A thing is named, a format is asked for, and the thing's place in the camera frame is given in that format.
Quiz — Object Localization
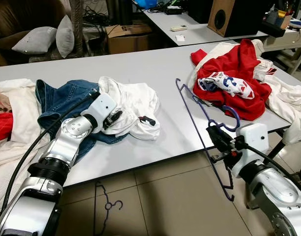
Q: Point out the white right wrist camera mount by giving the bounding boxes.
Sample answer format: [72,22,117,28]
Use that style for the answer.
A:
[232,123,269,177]

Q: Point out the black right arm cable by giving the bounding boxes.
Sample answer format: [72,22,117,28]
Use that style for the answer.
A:
[241,143,301,197]

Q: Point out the wide grey pillow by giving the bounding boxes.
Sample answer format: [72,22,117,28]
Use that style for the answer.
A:
[12,26,58,55]

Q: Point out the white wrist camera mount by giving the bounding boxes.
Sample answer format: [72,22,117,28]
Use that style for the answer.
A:
[94,92,118,121]
[232,123,269,177]

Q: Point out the plain red shirt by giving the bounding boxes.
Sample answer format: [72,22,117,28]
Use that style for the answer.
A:
[0,112,14,142]

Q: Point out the cardboard box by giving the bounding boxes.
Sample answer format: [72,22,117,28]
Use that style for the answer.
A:
[105,24,153,55]

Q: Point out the purple wire hanger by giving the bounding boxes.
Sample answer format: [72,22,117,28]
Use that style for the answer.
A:
[94,181,124,236]
[175,78,241,202]

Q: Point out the red shirt with white print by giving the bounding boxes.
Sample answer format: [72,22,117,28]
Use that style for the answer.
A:
[191,38,273,121]

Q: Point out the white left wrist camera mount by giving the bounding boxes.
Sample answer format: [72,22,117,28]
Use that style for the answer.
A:
[94,92,118,121]

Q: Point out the white cloth garment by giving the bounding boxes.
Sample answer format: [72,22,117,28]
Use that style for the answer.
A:
[0,79,40,148]

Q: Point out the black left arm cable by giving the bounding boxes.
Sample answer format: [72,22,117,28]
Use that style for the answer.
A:
[0,90,101,217]

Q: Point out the black table leg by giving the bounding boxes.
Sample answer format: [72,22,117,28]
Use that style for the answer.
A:
[261,129,290,163]

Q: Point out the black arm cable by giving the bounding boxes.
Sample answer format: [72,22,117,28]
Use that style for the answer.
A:
[0,90,101,217]
[241,143,301,197]

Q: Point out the blue denim jeans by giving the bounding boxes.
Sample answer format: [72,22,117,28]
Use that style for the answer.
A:
[35,79,129,163]

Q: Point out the cream garment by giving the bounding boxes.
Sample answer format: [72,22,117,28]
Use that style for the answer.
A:
[190,39,301,146]

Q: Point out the rope-wrapped post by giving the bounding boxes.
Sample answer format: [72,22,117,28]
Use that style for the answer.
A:
[69,0,85,57]

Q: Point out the white t-shirt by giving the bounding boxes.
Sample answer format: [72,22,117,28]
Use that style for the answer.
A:
[98,76,161,142]

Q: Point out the narrow grey pillow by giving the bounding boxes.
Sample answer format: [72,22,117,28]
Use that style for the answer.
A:
[56,15,75,59]

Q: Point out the wooden speaker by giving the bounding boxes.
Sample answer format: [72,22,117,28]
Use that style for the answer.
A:
[208,0,269,37]

